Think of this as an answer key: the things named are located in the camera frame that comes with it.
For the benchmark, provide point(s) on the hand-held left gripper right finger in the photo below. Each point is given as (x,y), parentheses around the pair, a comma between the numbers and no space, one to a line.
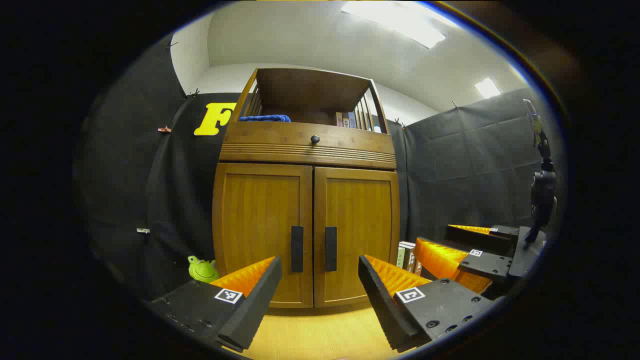
(385,310)

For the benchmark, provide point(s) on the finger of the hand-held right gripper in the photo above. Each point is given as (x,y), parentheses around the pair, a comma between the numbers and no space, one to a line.
(475,240)
(487,265)

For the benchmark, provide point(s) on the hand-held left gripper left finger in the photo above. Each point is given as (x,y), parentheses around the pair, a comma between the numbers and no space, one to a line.
(250,315)

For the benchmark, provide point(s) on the wooden shoe cabinet door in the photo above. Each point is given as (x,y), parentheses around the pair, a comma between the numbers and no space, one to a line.
(365,225)
(255,220)

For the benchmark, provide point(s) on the wooden double-door shoe cabinet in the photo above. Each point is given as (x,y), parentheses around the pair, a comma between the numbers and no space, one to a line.
(310,90)

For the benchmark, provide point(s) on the reddish brown book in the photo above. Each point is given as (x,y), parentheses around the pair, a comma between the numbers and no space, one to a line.
(418,266)

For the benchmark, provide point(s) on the green book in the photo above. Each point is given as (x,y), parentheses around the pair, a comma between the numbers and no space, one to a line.
(401,255)

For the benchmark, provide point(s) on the green frog toy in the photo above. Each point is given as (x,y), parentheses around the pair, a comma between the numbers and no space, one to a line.
(202,270)

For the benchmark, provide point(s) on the small ceiling light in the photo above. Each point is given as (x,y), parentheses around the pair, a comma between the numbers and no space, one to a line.
(487,88)

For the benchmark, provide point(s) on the black backdrop cloth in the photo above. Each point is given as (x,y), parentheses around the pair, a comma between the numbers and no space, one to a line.
(125,175)

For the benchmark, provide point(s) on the blue cloth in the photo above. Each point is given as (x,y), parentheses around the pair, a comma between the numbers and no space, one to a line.
(265,118)

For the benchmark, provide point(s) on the large ceiling light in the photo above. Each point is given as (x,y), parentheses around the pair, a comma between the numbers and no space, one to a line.
(400,22)

